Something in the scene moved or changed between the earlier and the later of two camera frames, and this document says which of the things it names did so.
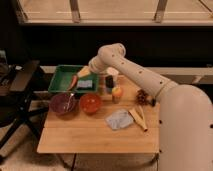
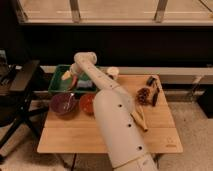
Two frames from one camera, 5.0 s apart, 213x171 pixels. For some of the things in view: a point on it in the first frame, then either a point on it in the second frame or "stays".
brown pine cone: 141,97 stays
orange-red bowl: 90,103 stays
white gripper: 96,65 → 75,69
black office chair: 17,80 stays
